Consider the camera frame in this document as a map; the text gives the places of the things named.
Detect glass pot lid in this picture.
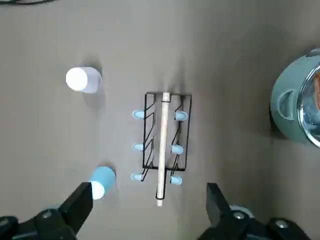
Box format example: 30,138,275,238
297,62,320,147

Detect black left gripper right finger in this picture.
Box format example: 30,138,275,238
199,182,312,240

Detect black desk cable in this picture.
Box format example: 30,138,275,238
0,0,51,6

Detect black wire cup holder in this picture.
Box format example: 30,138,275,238
130,91,193,207

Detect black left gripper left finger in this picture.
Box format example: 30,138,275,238
0,181,94,240

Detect orange carrot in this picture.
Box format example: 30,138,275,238
313,72,320,108

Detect pale pink cup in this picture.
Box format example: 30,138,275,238
65,65,103,95

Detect grey-green cooking pot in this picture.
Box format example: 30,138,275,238
269,47,320,148

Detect light blue cup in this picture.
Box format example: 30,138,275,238
88,165,117,201

